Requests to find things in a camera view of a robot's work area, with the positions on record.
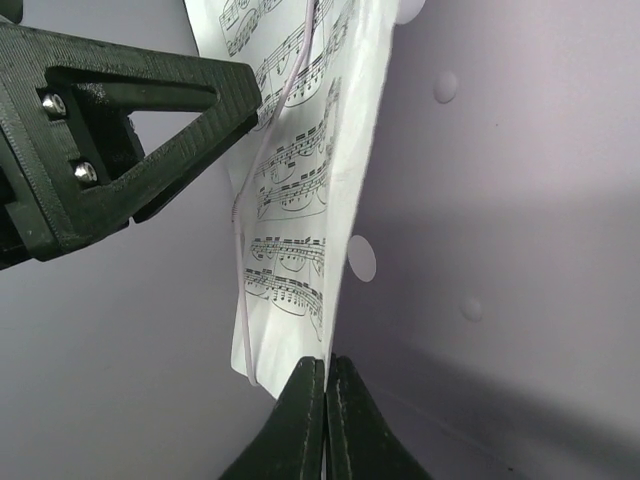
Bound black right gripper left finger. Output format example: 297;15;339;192
221;357;325;479

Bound white sheet music page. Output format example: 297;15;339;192
186;1;399;397

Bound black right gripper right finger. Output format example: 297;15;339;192
325;356;432;480

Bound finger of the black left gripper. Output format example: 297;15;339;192
1;22;260;268

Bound lilac music stand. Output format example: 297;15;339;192
334;1;639;479

